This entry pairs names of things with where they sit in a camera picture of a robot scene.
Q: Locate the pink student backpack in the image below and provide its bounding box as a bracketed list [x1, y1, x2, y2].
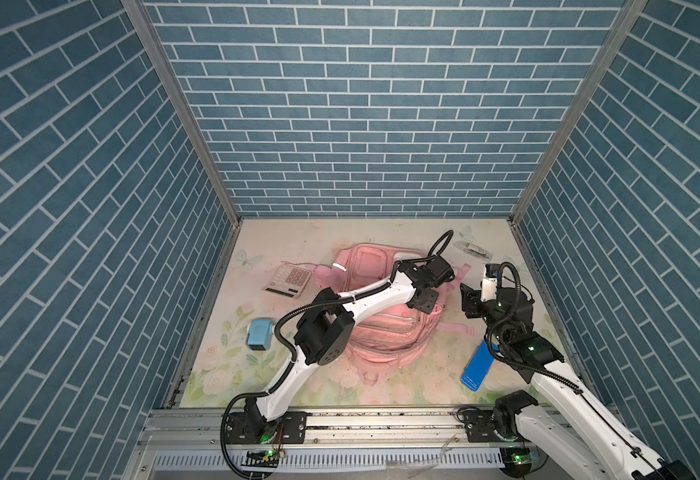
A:
[306, 243, 475, 385]

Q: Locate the pink white calculator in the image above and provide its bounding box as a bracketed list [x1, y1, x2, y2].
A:
[264, 263, 312, 299]

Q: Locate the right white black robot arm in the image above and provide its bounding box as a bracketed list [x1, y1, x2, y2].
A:
[460, 285, 694, 479]

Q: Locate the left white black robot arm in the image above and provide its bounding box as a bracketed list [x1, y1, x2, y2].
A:
[243, 255, 456, 423]

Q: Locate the clear plastic pen box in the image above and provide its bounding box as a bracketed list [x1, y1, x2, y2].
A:
[454, 241, 493, 262]

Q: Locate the blue pencil case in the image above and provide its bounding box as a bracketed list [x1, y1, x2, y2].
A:
[461, 341, 495, 392]

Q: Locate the blue pencil sharpener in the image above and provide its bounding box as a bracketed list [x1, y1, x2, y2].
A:
[246, 318, 275, 351]

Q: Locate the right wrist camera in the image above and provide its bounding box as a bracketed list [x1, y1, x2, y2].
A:
[481, 263, 503, 302]

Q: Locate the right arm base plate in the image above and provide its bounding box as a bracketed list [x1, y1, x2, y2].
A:
[452, 405, 532, 444]

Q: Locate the left black corrugated cable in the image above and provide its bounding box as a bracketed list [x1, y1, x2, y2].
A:
[219, 229, 456, 480]

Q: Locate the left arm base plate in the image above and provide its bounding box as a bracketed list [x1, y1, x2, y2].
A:
[222, 411, 308, 445]

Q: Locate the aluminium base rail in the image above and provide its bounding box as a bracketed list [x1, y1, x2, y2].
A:
[121, 404, 651, 480]

